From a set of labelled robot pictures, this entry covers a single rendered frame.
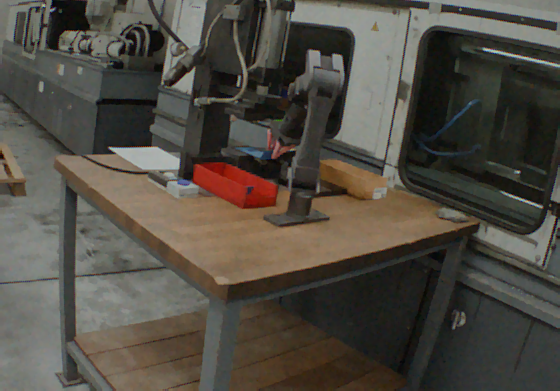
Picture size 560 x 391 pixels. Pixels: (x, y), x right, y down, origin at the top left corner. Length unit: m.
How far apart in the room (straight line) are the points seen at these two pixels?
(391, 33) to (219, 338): 1.53
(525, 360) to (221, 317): 1.22
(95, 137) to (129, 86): 0.54
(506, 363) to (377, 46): 1.39
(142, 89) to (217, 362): 3.97
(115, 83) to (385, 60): 3.03
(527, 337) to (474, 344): 0.23
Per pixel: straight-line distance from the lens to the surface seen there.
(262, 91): 1.83
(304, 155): 1.45
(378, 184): 1.95
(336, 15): 2.52
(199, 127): 2.01
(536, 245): 1.88
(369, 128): 2.32
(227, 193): 1.57
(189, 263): 1.15
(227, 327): 1.16
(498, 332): 2.03
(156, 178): 1.63
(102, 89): 4.81
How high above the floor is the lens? 1.35
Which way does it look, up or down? 14 degrees down
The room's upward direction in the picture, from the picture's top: 10 degrees clockwise
